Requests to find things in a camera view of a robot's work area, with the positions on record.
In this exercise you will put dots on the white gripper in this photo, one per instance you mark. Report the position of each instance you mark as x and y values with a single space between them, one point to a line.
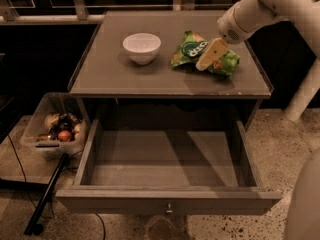
230 29

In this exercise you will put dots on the green rice chip bag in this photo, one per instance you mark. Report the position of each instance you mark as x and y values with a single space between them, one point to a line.
192 46

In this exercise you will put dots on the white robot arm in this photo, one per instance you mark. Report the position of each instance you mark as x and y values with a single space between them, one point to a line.
239 23

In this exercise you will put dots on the grey drawer cabinet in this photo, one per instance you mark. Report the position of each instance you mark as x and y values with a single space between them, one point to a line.
105 69

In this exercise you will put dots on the open grey top drawer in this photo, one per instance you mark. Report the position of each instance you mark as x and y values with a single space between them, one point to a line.
141 171

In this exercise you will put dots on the metal drawer knob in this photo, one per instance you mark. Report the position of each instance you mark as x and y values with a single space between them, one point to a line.
169 210

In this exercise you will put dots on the white ceramic bowl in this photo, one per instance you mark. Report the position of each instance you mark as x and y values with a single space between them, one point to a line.
142 48

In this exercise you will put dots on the clear plastic storage bin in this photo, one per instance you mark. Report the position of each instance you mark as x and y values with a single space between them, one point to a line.
55 112

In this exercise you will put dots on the red apple in bin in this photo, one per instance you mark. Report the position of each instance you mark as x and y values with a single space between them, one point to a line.
64 136

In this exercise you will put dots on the black pole on floor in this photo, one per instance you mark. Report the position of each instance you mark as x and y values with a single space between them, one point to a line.
33 222

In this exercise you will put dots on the white diagonal support post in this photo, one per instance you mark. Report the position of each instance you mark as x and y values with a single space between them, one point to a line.
305 93

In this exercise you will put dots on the metal window railing frame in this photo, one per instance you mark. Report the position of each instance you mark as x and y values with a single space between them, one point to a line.
80 4

